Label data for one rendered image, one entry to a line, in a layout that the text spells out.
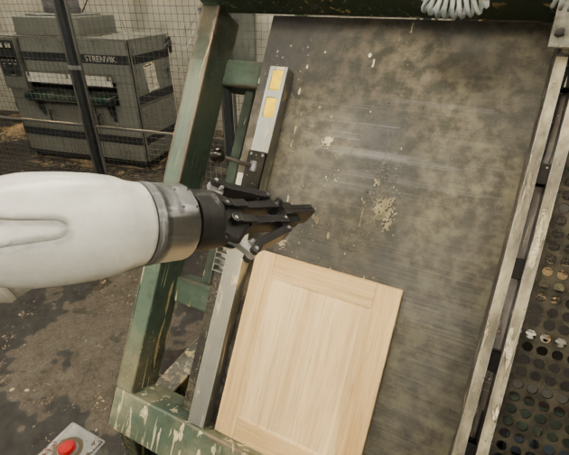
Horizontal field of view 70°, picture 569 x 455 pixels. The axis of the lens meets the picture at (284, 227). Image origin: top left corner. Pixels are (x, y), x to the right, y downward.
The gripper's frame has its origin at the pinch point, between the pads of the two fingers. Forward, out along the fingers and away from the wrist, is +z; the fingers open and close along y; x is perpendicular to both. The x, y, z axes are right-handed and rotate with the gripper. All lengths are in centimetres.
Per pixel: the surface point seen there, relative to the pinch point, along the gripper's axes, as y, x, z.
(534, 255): -23.1, -14.1, 39.3
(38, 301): 124, 254, 50
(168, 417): -9, 76, 10
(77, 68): 295, 173, 104
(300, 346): -12.3, 37.4, 26.8
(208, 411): -13, 66, 15
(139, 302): 22, 67, 10
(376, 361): -24.3, 24.5, 32.1
